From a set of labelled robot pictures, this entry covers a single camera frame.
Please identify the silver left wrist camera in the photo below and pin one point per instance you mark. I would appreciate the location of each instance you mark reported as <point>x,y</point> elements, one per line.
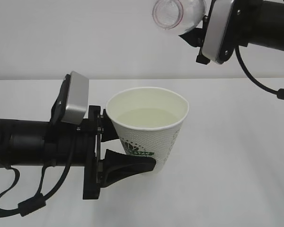
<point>77,99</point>

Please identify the clear plastic water bottle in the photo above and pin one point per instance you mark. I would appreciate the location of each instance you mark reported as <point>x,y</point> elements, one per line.
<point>178,16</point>

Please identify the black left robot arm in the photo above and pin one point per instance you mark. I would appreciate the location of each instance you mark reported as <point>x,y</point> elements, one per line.
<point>34,143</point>

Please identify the white paper coffee cup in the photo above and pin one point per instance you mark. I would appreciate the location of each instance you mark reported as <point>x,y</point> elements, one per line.
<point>147,121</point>

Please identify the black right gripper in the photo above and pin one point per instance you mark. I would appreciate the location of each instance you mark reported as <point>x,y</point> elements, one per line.
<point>243,15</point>

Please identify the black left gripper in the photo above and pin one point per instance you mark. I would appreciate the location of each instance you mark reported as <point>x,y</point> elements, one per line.
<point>115,166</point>

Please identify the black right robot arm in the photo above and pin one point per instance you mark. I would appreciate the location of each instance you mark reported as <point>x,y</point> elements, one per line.
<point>268,28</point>

